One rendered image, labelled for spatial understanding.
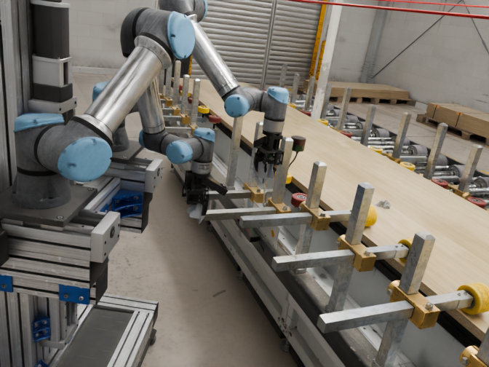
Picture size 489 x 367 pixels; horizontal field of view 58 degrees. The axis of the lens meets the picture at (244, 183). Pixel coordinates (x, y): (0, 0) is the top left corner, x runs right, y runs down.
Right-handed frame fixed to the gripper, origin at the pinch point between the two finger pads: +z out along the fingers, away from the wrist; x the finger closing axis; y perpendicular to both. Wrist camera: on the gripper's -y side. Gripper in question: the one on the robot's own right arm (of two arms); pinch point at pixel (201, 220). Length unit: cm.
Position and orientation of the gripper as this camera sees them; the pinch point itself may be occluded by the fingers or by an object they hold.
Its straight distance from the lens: 167.7
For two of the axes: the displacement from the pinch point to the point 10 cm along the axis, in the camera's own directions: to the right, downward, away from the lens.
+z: -1.3, 9.2, 3.7
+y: -9.2, 0.2, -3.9
